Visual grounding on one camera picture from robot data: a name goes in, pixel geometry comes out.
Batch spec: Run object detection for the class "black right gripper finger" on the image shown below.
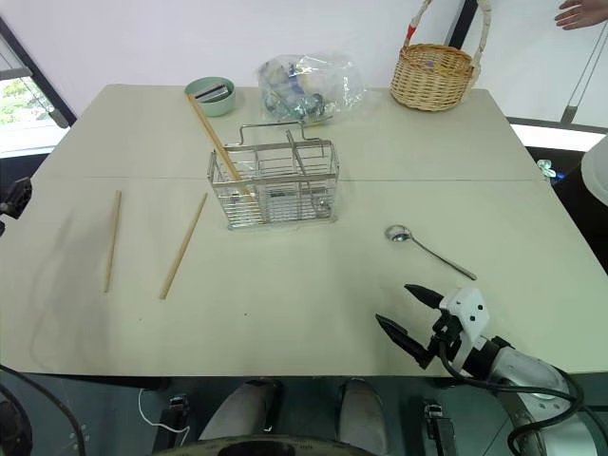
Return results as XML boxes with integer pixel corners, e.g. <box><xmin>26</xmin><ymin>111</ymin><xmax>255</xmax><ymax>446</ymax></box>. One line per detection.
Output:
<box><xmin>374</xmin><ymin>313</ymin><xmax>432</xmax><ymax>371</ymax></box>
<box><xmin>404</xmin><ymin>283</ymin><xmax>447</xmax><ymax>314</ymax></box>

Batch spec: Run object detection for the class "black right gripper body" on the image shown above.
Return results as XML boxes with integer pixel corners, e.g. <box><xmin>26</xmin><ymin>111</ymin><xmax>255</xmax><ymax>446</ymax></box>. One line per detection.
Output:
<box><xmin>424</xmin><ymin>307</ymin><xmax>465</xmax><ymax>371</ymax></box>

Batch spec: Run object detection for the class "bystander bare hand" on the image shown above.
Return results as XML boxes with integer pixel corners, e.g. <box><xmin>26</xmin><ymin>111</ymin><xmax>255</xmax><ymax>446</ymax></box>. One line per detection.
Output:
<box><xmin>554</xmin><ymin>0</ymin><xmax>608</xmax><ymax>31</ymax></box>

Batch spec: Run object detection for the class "metal spoon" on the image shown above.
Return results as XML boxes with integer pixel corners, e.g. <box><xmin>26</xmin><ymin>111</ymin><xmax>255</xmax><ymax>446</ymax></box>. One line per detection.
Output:
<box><xmin>384</xmin><ymin>223</ymin><xmax>479</xmax><ymax>282</ymax></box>

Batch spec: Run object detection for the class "grey rounded shape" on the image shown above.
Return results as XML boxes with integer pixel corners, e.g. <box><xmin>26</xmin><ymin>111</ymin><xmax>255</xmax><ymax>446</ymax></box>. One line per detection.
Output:
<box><xmin>337</xmin><ymin>377</ymin><xmax>389</xmax><ymax>456</ymax></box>
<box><xmin>198</xmin><ymin>379</ymin><xmax>282</xmax><ymax>444</ymax></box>

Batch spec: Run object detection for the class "white rounded object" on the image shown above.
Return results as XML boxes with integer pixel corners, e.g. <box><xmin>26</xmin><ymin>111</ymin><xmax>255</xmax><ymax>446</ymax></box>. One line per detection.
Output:
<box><xmin>579</xmin><ymin>134</ymin><xmax>608</xmax><ymax>211</ymax></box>

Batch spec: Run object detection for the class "clear plastic bag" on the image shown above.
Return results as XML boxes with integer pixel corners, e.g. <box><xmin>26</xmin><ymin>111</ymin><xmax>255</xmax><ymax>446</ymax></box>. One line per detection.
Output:
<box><xmin>256</xmin><ymin>50</ymin><xmax>370</xmax><ymax>127</ymax></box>

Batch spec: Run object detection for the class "wooden chopstick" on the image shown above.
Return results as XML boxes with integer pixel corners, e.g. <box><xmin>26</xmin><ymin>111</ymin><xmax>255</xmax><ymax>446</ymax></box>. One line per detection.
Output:
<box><xmin>158</xmin><ymin>191</ymin><xmax>210</xmax><ymax>301</ymax></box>
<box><xmin>184</xmin><ymin>91</ymin><xmax>263</xmax><ymax>223</ymax></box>
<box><xmin>103</xmin><ymin>190</ymin><xmax>124</xmax><ymax>294</ymax></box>

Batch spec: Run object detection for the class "silver metal pole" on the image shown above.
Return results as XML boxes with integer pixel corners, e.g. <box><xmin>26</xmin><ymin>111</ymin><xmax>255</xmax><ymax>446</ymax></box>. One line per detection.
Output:
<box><xmin>560</xmin><ymin>0</ymin><xmax>608</xmax><ymax>125</ymax></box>

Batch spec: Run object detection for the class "black slanted beam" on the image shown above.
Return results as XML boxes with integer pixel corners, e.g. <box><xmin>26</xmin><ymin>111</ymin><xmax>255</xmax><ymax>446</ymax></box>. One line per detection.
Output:
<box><xmin>447</xmin><ymin>0</ymin><xmax>479</xmax><ymax>49</ymax></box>

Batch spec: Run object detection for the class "green bowl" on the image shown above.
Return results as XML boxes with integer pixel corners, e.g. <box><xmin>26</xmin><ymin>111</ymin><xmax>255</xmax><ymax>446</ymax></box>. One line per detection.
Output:
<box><xmin>183</xmin><ymin>76</ymin><xmax>238</xmax><ymax>119</ymax></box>

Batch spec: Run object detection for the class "silver black box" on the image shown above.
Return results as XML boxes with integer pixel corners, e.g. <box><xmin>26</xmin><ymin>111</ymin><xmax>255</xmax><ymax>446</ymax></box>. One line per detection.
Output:
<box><xmin>191</xmin><ymin>82</ymin><xmax>233</xmax><ymax>105</ymax></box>

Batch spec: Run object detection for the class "black clamp device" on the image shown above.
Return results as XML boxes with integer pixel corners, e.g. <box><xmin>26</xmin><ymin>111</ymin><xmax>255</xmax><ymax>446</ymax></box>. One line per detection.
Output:
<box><xmin>0</xmin><ymin>177</ymin><xmax>34</xmax><ymax>237</ymax></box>

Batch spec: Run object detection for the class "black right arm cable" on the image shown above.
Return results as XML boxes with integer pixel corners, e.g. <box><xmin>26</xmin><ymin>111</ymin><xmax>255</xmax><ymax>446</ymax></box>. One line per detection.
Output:
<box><xmin>436</xmin><ymin>340</ymin><xmax>586</xmax><ymax>455</ymax></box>

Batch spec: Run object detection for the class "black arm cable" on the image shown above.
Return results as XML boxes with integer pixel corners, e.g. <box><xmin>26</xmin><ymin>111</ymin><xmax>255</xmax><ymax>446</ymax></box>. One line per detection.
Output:
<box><xmin>436</xmin><ymin>340</ymin><xmax>586</xmax><ymax>455</ymax></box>
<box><xmin>0</xmin><ymin>364</ymin><xmax>88</xmax><ymax>456</ymax></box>

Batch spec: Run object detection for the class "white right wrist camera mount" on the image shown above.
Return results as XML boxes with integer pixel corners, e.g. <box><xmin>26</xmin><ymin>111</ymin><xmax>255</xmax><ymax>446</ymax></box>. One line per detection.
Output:
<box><xmin>439</xmin><ymin>286</ymin><xmax>491</xmax><ymax>371</ymax></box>

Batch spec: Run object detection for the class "black table bracket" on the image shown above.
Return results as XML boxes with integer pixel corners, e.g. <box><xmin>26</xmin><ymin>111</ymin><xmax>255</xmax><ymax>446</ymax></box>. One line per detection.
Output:
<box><xmin>158</xmin><ymin>393</ymin><xmax>192</xmax><ymax>450</ymax></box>
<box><xmin>422</xmin><ymin>400</ymin><xmax>453</xmax><ymax>456</ymax></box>

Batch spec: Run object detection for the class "metal wire cutlery rack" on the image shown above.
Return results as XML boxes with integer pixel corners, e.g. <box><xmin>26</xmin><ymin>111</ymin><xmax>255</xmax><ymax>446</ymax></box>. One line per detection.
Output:
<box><xmin>206</xmin><ymin>122</ymin><xmax>340</xmax><ymax>232</ymax></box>

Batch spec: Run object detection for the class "wicker basket with handle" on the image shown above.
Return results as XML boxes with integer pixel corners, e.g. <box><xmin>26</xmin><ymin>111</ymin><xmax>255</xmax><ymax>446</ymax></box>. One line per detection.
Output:
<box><xmin>389</xmin><ymin>0</ymin><xmax>493</xmax><ymax>113</ymax></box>

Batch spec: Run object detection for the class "thin white cable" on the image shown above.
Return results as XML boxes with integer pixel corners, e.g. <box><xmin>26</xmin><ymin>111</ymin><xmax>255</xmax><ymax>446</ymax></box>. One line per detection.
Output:
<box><xmin>138</xmin><ymin>388</ymin><xmax>192</xmax><ymax>435</ymax></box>

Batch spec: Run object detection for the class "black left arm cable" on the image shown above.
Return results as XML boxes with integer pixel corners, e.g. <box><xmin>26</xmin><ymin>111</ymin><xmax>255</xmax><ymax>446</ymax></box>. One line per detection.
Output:
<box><xmin>0</xmin><ymin>364</ymin><xmax>88</xmax><ymax>456</ymax></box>

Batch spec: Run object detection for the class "black window frame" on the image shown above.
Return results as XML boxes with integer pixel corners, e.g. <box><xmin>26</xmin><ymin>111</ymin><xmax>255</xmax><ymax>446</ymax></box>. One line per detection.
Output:
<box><xmin>0</xmin><ymin>15</ymin><xmax>79</xmax><ymax>130</ymax></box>

